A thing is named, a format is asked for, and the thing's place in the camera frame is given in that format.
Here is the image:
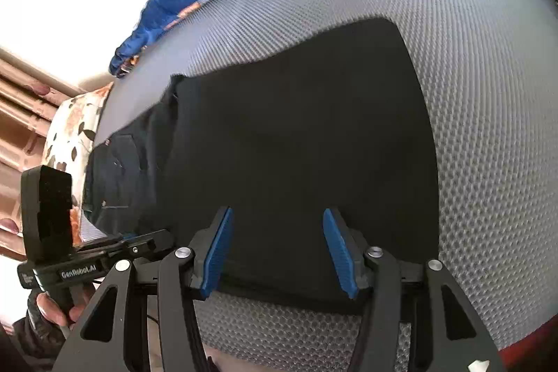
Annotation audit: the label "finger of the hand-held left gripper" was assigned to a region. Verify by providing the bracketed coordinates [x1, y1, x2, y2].
[81, 229, 175, 265]

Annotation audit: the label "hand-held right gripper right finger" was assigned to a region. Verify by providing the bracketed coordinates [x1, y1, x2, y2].
[323, 207, 506, 372]

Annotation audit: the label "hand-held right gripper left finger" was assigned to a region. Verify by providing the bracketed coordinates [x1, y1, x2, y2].
[51, 206, 235, 372]

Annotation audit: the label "black pants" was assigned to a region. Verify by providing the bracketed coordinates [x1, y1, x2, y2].
[81, 18, 440, 316]

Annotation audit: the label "person's left forearm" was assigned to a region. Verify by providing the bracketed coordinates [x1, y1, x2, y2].
[0, 294, 70, 372]

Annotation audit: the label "person's left hand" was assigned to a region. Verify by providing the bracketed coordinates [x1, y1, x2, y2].
[36, 284, 96, 329]

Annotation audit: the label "white orange floral pillow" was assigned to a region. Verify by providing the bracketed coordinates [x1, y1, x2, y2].
[44, 82, 115, 248]

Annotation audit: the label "pink floral curtain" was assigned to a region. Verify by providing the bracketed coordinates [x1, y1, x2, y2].
[0, 47, 110, 259]

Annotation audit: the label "grey mesh mattress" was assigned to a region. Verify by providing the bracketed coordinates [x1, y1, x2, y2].
[93, 0, 558, 359]

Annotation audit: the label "red wooden bed frame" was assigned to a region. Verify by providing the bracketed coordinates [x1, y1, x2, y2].
[497, 333, 550, 372]

